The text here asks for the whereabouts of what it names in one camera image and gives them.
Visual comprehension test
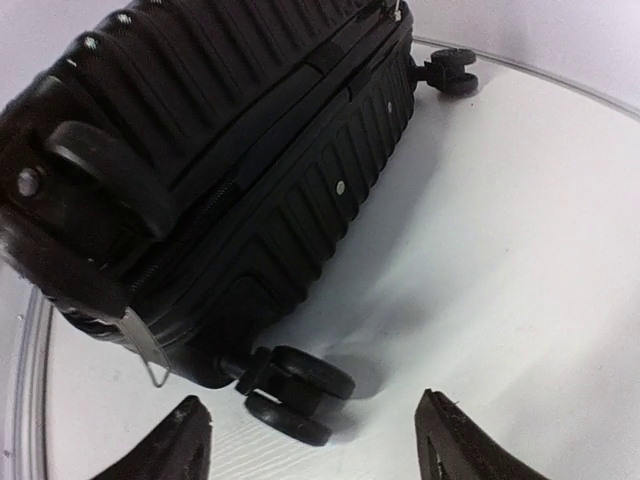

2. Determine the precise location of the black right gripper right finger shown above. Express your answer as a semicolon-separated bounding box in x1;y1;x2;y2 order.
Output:
414;389;544;480

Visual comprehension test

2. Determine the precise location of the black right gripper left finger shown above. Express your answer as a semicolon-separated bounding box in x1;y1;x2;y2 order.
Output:
95;395;212;480

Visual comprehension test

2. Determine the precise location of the black ribbed hard suitcase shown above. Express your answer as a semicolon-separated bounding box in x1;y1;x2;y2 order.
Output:
1;1;478;446

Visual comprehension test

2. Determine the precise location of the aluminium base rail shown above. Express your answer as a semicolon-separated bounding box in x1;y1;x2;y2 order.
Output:
7;289;53;479

